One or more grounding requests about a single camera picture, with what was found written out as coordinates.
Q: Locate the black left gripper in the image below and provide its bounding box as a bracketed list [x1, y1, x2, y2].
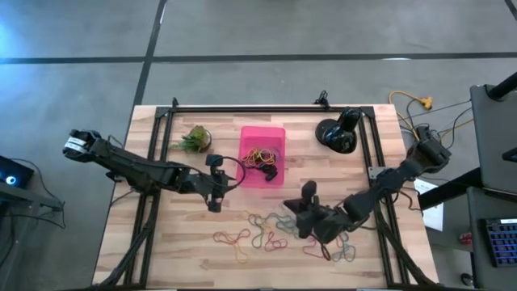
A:
[190, 169, 239, 213]

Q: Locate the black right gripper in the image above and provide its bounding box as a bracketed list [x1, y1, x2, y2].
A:
[282, 200, 347, 244]

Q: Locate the large red rubber band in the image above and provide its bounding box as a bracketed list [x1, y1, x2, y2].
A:
[302, 237, 330, 261]

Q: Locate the orange-red rubber band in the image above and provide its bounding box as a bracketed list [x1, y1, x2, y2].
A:
[212, 228, 252, 247]

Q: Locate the dark rubber band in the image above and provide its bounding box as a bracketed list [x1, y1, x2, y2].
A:
[250, 226, 271, 249]

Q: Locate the yellow rubber band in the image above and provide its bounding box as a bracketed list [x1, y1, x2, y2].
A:
[233, 238, 250, 264]

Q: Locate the teal rubber band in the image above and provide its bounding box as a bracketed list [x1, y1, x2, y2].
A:
[248, 213, 280, 230]
[274, 213, 299, 236]

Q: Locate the grey-blue rubber band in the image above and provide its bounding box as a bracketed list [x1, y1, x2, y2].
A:
[331, 233, 357, 263]

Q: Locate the pink translucent plastic bin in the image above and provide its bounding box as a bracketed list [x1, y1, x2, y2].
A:
[236, 124, 287, 189]

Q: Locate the small potted green plant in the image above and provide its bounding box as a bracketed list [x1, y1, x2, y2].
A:
[171, 124, 213, 154]

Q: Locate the black desk lamp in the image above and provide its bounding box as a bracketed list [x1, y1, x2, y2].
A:
[314, 107, 364, 154]

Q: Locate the white paper sheet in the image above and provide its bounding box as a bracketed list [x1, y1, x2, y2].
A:
[412, 179, 444, 232]

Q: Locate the black diagonal bar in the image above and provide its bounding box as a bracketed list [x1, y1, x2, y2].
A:
[418, 167, 484, 211]

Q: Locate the grey side stand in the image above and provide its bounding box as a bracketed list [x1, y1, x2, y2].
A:
[0, 188, 65, 213]

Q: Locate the grey desk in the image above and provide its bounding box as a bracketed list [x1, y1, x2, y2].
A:
[466, 186, 517, 290]

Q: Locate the backlit black keyboard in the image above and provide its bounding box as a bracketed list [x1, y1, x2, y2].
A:
[479, 217, 517, 268]

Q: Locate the black device with blue light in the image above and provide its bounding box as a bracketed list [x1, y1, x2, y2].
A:
[0, 155, 36, 190]

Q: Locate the grey side table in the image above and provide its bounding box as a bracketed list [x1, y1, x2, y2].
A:
[469, 83, 517, 193]

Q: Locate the black pole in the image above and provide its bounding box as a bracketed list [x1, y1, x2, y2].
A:
[486, 71, 517, 102]

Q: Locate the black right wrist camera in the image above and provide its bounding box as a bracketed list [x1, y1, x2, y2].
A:
[301, 179, 318, 202]

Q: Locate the black left wrist camera cable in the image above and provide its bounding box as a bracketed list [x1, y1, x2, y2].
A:
[220, 155, 246, 190]

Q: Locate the black aluminium table frame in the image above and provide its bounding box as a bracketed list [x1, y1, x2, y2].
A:
[96, 96, 441, 290]

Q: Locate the yellow extension cord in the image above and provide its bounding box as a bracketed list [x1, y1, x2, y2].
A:
[388, 90, 434, 141]

